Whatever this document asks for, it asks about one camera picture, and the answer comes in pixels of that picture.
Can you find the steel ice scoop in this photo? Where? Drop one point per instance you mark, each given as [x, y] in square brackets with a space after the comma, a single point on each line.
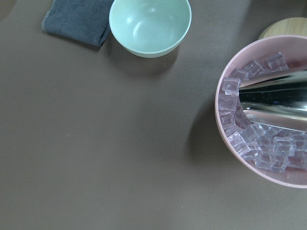
[278, 99]

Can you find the pink bowl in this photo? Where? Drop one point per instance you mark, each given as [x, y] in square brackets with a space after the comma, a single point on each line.
[294, 48]

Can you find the grey folded cloth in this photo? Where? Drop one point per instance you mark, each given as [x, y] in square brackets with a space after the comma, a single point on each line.
[86, 21]

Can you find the round wooden coaster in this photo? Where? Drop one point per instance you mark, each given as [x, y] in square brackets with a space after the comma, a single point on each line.
[288, 26]

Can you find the clear plastic ice cubes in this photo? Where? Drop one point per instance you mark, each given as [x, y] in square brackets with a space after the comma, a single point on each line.
[266, 147]

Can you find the mint green bowl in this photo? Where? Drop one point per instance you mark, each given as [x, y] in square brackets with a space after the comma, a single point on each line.
[150, 28]

